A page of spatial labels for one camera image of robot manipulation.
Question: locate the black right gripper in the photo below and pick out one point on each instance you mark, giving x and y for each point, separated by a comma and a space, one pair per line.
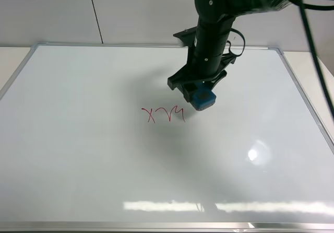
199, 72

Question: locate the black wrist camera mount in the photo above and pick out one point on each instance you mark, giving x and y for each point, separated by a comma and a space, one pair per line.
206, 45

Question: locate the white aluminium-framed whiteboard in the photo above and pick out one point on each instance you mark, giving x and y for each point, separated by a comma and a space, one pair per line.
93, 139

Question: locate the blue board eraser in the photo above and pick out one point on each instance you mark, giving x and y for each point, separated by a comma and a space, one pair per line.
203, 97

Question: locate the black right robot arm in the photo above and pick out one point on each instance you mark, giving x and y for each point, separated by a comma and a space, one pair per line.
215, 10

